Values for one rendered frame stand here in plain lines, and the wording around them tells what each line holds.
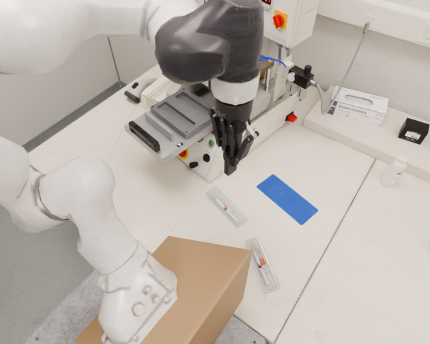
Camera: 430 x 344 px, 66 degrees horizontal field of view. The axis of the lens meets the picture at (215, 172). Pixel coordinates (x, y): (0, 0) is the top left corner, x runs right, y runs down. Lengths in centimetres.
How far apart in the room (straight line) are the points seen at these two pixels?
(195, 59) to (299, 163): 96
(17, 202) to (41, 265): 146
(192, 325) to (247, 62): 51
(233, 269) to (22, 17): 59
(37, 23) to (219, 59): 25
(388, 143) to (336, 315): 75
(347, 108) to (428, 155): 36
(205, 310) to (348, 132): 104
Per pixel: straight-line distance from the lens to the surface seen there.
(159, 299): 83
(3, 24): 50
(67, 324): 115
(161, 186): 131
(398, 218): 138
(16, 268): 223
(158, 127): 118
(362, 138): 153
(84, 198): 70
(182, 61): 52
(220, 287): 76
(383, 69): 168
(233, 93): 60
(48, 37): 51
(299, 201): 129
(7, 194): 70
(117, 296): 81
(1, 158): 67
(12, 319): 212
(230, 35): 54
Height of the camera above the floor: 179
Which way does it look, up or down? 51 degrees down
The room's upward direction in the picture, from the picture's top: straight up
